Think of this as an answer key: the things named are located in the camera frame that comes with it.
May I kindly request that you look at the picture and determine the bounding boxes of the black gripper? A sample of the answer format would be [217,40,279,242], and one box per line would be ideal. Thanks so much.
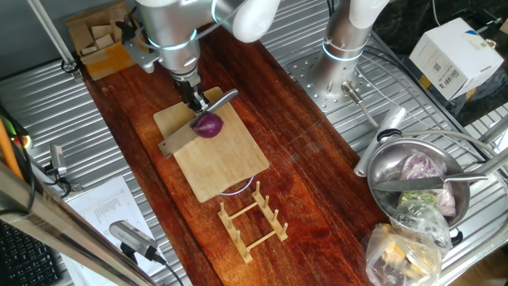
[173,78,211,114]

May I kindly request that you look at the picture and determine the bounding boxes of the purple onion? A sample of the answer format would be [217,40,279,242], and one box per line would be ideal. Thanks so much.
[191,112,225,139]

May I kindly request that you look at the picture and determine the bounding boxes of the steel cleaver knife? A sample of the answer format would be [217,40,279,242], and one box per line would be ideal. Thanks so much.
[157,88,240,158]

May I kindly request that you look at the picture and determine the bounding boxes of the bamboo cutting board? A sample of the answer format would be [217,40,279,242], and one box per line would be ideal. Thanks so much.
[153,86,271,203]

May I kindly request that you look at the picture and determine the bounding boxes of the glossy wood-grain table mat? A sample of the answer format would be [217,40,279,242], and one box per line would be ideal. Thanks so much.
[81,0,392,286]

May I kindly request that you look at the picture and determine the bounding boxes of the printed paper sheet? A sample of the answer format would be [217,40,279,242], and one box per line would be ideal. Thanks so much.
[61,176,171,286]

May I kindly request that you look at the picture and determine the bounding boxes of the wooden knife rack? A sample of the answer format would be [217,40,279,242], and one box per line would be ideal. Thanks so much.
[217,180,290,265]

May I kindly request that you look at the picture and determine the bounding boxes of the silver metal pole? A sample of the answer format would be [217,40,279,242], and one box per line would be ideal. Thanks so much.
[26,0,79,75]

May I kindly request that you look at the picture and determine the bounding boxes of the polished steel bar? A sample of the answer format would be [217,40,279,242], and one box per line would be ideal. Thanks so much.
[0,158,160,286]

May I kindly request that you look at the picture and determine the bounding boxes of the white plastic roll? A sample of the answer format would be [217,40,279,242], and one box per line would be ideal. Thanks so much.
[352,105,408,179]

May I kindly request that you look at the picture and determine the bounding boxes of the orange rod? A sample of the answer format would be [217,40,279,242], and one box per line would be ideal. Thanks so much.
[0,117,25,180]

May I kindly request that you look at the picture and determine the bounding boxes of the black keyboard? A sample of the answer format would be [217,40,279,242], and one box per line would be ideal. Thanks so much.
[0,220,63,286]

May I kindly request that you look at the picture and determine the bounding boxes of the steel kitchen knife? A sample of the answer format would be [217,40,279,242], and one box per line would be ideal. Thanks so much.
[371,171,489,194]

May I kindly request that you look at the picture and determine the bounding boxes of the purple vegetable pieces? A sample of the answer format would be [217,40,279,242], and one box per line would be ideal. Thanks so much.
[399,150,457,218]

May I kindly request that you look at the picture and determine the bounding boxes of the green vegetable piece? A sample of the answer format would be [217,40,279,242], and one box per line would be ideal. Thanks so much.
[398,190,437,207]

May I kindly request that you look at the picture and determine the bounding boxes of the white cardboard box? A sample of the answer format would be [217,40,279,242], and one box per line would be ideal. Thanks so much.
[408,16,507,101]

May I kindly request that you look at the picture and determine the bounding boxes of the clear plastic bag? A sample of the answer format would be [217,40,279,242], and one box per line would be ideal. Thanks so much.
[364,200,453,286]

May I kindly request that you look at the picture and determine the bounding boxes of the black plastic bag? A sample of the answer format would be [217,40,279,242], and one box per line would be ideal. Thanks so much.
[400,55,508,128]

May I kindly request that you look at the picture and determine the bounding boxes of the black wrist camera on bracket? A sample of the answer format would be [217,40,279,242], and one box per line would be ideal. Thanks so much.
[117,17,162,75]

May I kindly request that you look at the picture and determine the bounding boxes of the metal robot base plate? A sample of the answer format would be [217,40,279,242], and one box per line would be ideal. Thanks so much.
[287,49,376,116]

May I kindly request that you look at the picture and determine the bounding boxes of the small silver camera on mount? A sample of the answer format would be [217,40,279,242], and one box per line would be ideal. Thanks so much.
[39,142,83,199]

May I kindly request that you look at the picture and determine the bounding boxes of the silver bar-shaped camera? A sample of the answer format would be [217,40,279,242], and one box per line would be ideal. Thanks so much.
[109,220,186,286]

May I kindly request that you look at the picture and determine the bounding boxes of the grey cable with metal connector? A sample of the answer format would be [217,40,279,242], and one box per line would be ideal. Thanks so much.
[341,80,380,129]

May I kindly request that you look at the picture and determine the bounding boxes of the white thin arm cable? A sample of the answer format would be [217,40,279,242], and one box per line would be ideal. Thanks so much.
[321,36,376,55]

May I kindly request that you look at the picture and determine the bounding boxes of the steel bowl with black handles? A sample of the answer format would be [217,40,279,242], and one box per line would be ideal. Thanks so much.
[365,127,472,247]

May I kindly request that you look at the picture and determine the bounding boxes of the grey hose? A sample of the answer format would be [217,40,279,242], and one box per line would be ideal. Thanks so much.
[399,129,490,160]

